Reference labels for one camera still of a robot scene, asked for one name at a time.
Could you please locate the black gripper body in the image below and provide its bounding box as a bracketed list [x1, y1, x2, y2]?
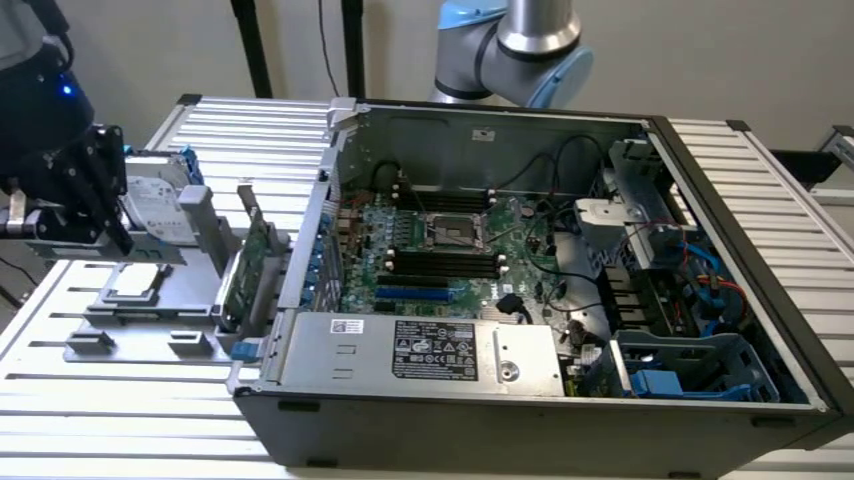
[0, 47, 101, 196]

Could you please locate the long black expansion slot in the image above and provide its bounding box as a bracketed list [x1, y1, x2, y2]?
[376, 274, 452, 288]

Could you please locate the blue expansion slot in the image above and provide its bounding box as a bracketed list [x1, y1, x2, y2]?
[374, 287, 452, 301]

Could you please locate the silver hard disk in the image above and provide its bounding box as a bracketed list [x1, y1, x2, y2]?
[117, 154, 204, 247]

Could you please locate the green graphics card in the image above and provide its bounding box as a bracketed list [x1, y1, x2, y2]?
[211, 184, 283, 329]

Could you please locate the thick black stand pole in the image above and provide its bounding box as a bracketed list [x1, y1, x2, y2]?
[339, 0, 368, 99]
[229, 0, 275, 99]

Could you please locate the grey parts rack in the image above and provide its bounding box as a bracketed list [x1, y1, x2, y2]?
[23, 184, 296, 367]

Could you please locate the silver power supply unit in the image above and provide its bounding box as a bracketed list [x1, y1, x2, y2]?
[257, 312, 568, 399]

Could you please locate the green motherboard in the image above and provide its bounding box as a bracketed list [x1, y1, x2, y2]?
[330, 192, 572, 324]

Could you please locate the grey fan shroud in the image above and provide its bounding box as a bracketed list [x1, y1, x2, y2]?
[571, 197, 630, 237]

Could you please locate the black open PC case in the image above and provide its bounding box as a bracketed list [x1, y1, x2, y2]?
[229, 97, 854, 469]

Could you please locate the metal disk bay cage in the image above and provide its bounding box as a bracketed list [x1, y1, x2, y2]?
[586, 138, 703, 274]

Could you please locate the blue plastic disk bay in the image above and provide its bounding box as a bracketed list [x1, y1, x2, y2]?
[610, 328, 783, 402]

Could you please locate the black cable beside table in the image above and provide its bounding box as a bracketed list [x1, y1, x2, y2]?
[0, 257, 36, 307]

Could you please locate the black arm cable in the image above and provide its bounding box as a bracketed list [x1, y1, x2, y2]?
[37, 0, 76, 69]

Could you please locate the thin black hanging cable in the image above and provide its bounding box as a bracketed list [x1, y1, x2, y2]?
[315, 0, 342, 97]

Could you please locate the short black wire loop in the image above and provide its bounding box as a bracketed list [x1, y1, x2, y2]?
[370, 160, 403, 199]

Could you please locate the CPU socket with metal frame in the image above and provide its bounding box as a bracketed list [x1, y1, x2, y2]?
[416, 212, 487, 251]

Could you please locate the thick black power wire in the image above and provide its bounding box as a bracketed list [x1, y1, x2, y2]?
[495, 294, 534, 325]

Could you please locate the long black wire loop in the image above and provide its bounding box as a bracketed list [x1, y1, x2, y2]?
[532, 134, 610, 201]

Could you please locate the blue SATA wire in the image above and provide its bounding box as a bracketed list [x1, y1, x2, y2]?
[678, 238, 726, 337]

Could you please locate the red SATA wire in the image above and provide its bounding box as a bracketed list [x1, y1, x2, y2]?
[704, 279, 750, 324]

